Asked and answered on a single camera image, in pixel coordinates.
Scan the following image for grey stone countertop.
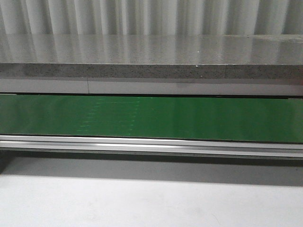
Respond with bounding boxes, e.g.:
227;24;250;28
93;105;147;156
0;34;303;79

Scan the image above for green conveyor belt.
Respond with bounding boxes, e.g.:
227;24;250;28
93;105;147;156
0;94;303;143

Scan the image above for white pleated curtain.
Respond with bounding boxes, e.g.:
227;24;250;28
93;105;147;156
0;0;303;35

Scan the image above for white conveyor back rail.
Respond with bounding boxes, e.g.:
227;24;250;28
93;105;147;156
0;77;303;96

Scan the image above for aluminium conveyor front rail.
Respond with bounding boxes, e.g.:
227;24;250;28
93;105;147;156
0;135;303;160

